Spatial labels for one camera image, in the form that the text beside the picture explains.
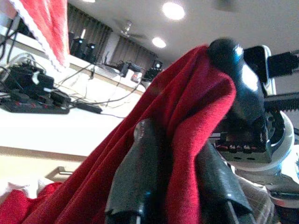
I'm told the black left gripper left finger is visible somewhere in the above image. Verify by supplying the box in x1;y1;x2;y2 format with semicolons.
104;118;169;224

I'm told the dark red cloth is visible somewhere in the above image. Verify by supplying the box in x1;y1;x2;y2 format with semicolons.
0;45;237;224

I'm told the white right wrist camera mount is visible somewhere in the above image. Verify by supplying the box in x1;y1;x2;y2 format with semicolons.
230;111;299;201

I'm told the black device with white edge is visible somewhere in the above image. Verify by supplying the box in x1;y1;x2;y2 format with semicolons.
243;44;277;94

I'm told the small black power adapter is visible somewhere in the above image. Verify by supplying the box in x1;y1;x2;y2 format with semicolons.
50;90;72;106

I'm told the grey curtain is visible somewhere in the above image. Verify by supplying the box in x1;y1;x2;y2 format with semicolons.
116;35;158;70
67;3;113;63

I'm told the grey cable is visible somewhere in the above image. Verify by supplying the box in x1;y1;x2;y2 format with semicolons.
70;74;143;108

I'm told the black device with blue light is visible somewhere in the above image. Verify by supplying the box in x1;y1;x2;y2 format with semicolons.
70;37;85;59
85;42;97;63

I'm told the silver ceiling fan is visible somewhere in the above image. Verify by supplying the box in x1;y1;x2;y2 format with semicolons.
113;19;147;41

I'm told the large black power adapter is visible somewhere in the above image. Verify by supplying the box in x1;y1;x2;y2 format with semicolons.
4;65;55;95

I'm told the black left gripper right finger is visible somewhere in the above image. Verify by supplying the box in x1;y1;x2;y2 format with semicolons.
197;142;256;224

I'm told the red garment with white trim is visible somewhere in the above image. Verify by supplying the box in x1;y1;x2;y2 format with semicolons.
8;0;71;73

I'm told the black power strip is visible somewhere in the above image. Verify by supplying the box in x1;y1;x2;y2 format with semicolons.
0;97;71;115

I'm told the white box with red light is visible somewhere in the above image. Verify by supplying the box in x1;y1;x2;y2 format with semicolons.
130;71;143;83

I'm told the round ceiling light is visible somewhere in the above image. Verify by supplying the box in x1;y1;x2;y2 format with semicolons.
151;36;167;49
161;1;185;21

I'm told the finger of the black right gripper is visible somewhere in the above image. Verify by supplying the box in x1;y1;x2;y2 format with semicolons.
206;38;266;128

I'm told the flat black power brick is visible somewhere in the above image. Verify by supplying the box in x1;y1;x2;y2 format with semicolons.
76;102;103;115

